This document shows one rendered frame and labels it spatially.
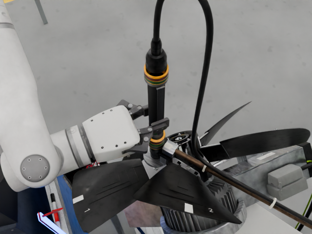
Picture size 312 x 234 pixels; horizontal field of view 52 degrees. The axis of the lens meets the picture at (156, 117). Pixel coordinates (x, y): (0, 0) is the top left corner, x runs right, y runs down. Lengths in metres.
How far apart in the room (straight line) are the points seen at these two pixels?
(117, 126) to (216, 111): 1.89
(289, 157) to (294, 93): 1.70
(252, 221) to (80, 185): 0.52
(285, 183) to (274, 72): 1.89
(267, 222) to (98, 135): 0.57
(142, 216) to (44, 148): 0.62
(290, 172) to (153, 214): 0.45
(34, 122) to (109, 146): 0.15
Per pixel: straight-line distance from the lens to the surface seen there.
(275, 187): 1.06
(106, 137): 0.64
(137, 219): 1.14
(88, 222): 0.93
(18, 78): 0.64
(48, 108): 2.60
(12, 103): 0.59
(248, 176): 1.05
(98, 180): 0.98
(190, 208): 0.66
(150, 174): 0.95
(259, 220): 1.01
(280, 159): 1.09
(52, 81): 2.75
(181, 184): 0.74
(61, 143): 0.63
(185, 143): 0.90
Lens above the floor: 2.07
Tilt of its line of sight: 59 degrees down
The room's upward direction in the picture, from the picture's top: straight up
